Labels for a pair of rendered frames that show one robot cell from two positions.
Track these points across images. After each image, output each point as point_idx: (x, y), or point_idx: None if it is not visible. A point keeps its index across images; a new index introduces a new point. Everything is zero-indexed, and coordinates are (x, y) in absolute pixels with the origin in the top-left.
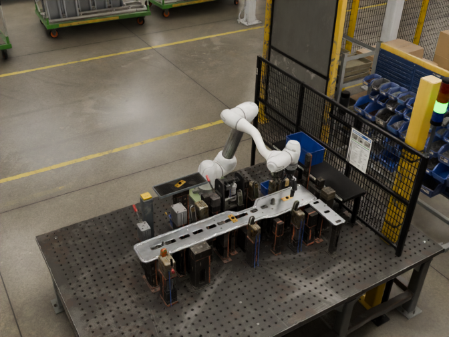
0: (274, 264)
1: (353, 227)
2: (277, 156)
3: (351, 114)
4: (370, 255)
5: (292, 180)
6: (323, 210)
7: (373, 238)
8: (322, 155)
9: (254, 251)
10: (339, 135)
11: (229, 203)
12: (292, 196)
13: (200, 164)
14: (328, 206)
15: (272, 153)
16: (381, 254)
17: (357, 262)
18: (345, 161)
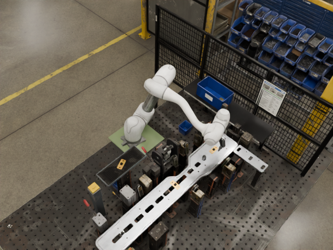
0: (212, 209)
1: (261, 153)
2: (213, 131)
3: (264, 68)
4: (282, 179)
5: (222, 140)
6: (247, 157)
7: (280, 161)
8: (231, 98)
9: (197, 208)
10: (248, 82)
11: (165, 164)
12: (220, 150)
13: (125, 123)
14: (249, 152)
15: (208, 128)
16: (290, 177)
17: (275, 190)
18: (253, 103)
